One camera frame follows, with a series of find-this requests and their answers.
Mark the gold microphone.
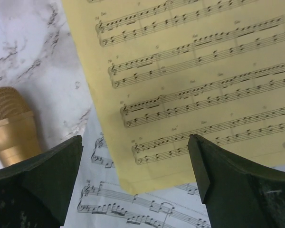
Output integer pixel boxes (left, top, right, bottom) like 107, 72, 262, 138
0, 87, 42, 167

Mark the yellow sheet music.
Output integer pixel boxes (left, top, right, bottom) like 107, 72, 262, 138
62, 0, 285, 194

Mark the white sheet music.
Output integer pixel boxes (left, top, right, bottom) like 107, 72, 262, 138
65, 112, 210, 228

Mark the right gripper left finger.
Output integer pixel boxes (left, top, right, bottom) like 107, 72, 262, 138
0, 135, 83, 228

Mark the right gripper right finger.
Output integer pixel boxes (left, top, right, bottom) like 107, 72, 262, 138
188, 134, 285, 228

